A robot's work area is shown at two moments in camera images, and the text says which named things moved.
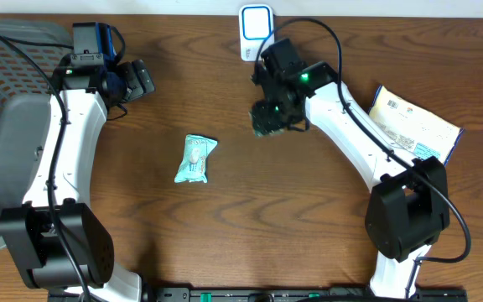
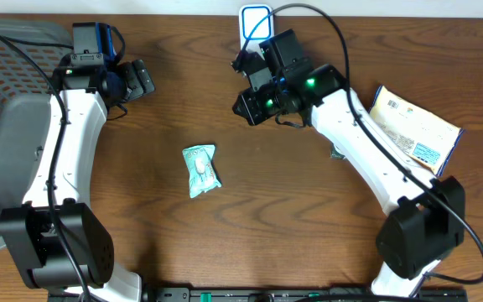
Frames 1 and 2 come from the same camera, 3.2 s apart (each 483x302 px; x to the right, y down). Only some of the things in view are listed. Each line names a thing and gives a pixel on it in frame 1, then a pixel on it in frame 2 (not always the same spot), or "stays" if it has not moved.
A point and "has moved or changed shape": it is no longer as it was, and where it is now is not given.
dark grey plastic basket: x=11 y=101 stays
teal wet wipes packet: x=193 y=167 has moved or changed shape
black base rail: x=263 y=294 stays
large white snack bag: x=419 y=132 stays
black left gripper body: x=139 y=78 stays
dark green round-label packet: x=263 y=127 → x=335 y=154
